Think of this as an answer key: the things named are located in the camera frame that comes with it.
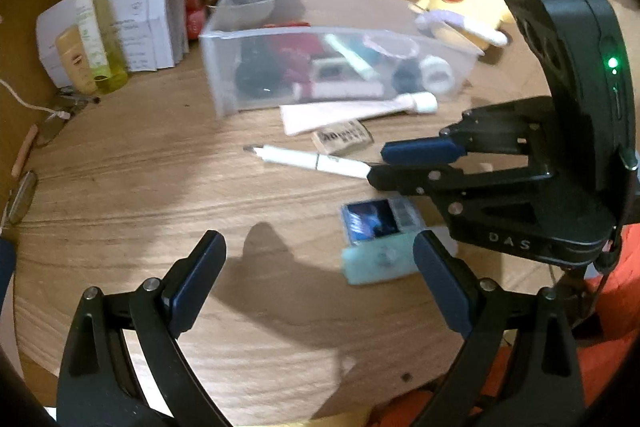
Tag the red and white stick tube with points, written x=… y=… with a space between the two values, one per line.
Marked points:
x=340 y=90

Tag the white tape roll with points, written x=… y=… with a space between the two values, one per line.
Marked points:
x=437 y=74

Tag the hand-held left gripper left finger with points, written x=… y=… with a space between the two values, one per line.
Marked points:
x=192 y=297

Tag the white carton box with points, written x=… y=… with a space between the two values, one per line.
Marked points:
x=177 y=17
x=135 y=22
x=52 y=32

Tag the small teal tube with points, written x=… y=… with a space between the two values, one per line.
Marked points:
x=350 y=57

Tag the clear plastic storage bin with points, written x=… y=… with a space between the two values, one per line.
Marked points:
x=225 y=77

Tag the light teal card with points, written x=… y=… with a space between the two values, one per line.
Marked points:
x=377 y=264

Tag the small red box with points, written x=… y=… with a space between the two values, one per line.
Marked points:
x=195 y=2
x=195 y=26

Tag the clear plastic bowl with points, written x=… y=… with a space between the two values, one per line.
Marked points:
x=245 y=7

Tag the beige cosmetic tube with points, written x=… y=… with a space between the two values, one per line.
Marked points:
x=75 y=62

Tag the blue round object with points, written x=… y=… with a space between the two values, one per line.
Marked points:
x=407 y=77

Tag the clear frame glasses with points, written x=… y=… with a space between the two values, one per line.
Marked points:
x=22 y=197
x=55 y=127

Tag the small green white box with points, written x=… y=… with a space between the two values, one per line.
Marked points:
x=327 y=71

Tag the dark green object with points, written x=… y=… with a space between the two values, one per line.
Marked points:
x=255 y=77

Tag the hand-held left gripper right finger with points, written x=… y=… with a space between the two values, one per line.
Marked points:
x=445 y=287

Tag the white pen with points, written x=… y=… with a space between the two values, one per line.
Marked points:
x=300 y=158

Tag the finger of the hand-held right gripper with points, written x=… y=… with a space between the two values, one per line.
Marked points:
x=400 y=177
x=420 y=152

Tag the white cosmetic tube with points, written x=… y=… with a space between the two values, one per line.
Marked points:
x=345 y=114

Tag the beige eraser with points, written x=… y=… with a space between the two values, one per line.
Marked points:
x=342 y=137

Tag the tan pencil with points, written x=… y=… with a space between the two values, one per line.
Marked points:
x=24 y=152

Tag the flat red box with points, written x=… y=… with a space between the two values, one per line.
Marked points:
x=295 y=52

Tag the yellow spray bottle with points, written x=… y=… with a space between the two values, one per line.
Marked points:
x=95 y=42

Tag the orange clothing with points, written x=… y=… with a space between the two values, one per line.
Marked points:
x=615 y=357

